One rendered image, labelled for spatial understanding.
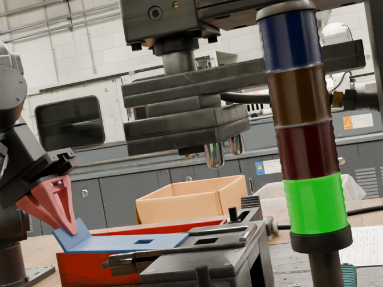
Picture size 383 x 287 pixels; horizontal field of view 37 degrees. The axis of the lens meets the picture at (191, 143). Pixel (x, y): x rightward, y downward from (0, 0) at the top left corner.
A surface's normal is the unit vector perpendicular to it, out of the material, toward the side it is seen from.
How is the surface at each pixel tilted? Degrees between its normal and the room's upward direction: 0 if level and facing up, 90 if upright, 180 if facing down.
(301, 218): 104
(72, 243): 64
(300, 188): 76
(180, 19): 90
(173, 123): 90
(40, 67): 90
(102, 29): 90
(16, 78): 72
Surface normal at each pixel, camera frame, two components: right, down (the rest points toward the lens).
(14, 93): 0.37, -0.33
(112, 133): -0.33, 0.11
